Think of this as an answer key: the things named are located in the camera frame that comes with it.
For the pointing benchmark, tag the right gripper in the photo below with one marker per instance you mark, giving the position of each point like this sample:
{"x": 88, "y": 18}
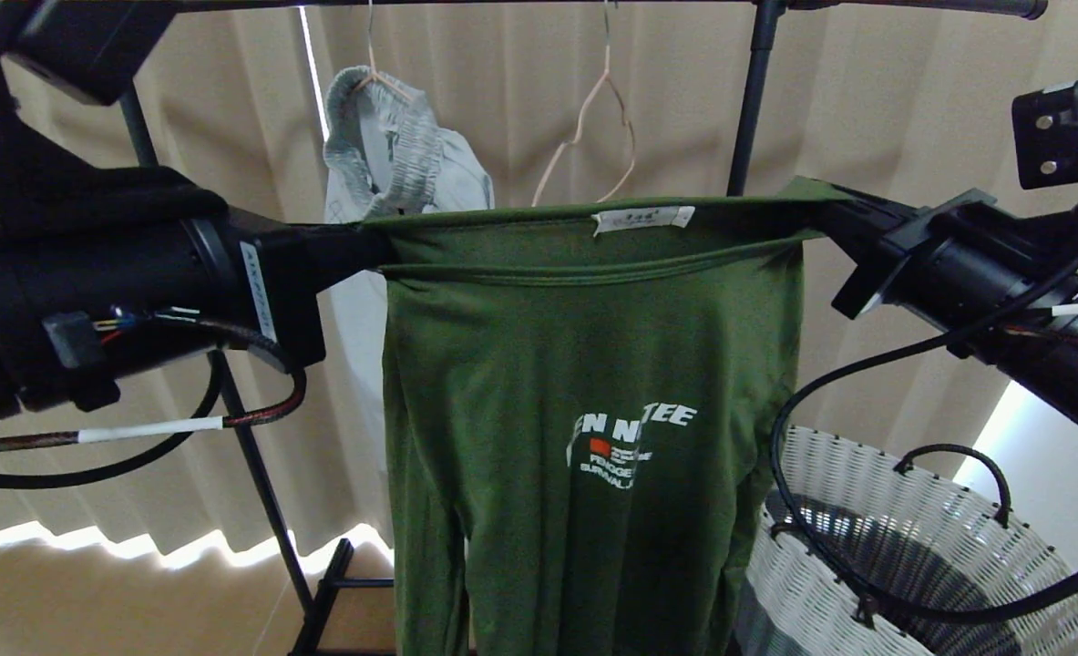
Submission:
{"x": 976, "y": 273}

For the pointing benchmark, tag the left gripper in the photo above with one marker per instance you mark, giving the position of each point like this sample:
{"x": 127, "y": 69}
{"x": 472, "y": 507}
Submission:
{"x": 138, "y": 292}

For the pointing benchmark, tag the pale grey shorts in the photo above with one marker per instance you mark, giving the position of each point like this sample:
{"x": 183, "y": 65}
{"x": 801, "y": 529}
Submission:
{"x": 402, "y": 155}

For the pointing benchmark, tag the pink clothes hanger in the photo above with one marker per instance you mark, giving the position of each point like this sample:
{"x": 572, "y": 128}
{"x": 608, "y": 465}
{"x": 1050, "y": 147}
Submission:
{"x": 379, "y": 77}
{"x": 607, "y": 82}

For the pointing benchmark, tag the green garment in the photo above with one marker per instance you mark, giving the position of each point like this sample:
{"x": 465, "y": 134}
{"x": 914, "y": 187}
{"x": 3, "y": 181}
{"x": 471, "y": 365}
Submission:
{"x": 548, "y": 346}

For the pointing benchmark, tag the white laundry basket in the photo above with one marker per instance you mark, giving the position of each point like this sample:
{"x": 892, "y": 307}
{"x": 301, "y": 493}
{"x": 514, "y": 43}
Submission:
{"x": 958, "y": 547}

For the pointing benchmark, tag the black clothes rack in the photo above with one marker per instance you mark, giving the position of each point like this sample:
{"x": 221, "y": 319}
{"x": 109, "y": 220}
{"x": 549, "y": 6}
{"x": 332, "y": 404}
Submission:
{"x": 762, "y": 91}

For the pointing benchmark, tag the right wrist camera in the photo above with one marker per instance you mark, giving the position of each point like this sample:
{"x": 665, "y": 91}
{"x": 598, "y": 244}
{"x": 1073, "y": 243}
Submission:
{"x": 1062, "y": 128}

